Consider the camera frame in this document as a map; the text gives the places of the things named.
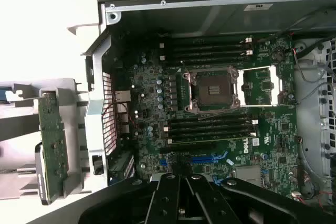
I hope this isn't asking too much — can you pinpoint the black wire in case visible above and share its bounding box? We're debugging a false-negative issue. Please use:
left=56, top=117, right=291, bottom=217
left=295, top=37, right=336, bottom=59

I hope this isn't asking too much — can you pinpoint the silver socket cover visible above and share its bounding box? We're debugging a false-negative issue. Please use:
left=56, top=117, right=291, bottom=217
left=237, top=65, right=284, bottom=107

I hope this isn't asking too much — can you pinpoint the black RAM slot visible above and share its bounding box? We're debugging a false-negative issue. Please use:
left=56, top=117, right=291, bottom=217
left=170, top=49, right=254, bottom=58
left=159, top=42, right=249, bottom=51
left=170, top=36, right=253, bottom=45
left=169, top=129, right=258, bottom=138
left=167, top=136, right=250, bottom=145
left=163, top=123, right=250, bottom=133
left=159, top=55, right=249, bottom=65
left=167, top=115, right=259, bottom=125

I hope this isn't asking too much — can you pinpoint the round coin battery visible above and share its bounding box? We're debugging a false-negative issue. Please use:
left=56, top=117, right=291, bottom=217
left=272, top=49, right=286, bottom=61

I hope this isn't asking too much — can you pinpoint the CPU socket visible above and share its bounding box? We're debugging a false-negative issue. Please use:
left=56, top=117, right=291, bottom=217
left=180, top=66, right=242, bottom=115

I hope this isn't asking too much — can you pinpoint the grey parts rack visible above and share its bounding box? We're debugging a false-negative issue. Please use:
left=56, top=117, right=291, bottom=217
left=0, top=78, right=90, bottom=201

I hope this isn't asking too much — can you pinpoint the blue expansion slot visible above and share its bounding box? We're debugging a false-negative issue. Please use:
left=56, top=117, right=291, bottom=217
left=158, top=155, right=229, bottom=167

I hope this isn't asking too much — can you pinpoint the silver chipset heatsink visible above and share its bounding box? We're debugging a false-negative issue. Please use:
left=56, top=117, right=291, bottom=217
left=234, top=167, right=263, bottom=186

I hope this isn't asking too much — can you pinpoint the green Dell motherboard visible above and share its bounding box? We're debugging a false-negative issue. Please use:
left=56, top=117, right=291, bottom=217
left=110, top=34, right=303, bottom=199

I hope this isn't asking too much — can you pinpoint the open black PC case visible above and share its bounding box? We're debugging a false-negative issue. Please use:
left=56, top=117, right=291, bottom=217
left=67, top=0, right=336, bottom=205

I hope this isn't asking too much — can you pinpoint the black expansion slot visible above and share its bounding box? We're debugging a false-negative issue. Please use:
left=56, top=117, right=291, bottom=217
left=159, top=143, right=217, bottom=154

